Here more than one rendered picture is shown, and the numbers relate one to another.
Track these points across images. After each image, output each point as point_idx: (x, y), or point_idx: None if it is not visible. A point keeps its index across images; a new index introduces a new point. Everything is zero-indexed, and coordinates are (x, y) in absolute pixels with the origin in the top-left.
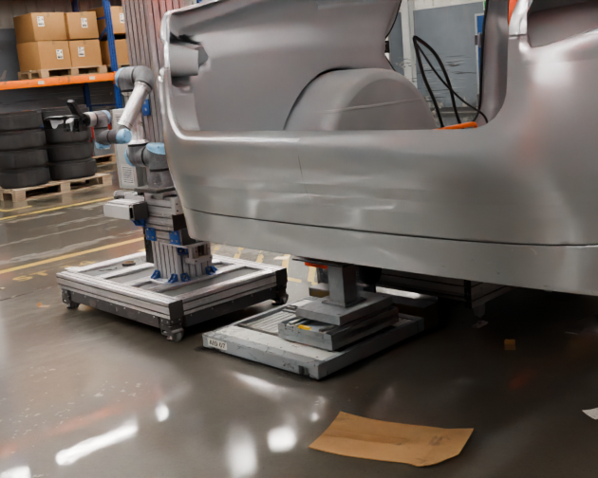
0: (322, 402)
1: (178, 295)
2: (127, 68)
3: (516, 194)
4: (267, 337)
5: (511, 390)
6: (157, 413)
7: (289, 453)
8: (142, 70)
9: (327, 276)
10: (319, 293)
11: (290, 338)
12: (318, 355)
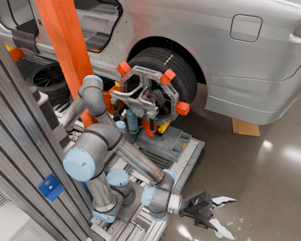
0: (222, 141)
1: (147, 222)
2: (92, 145)
3: None
4: (173, 170)
5: (198, 99)
6: (255, 197)
7: (264, 141)
8: (108, 126)
9: (133, 140)
10: (107, 161)
11: (180, 156)
12: (193, 144)
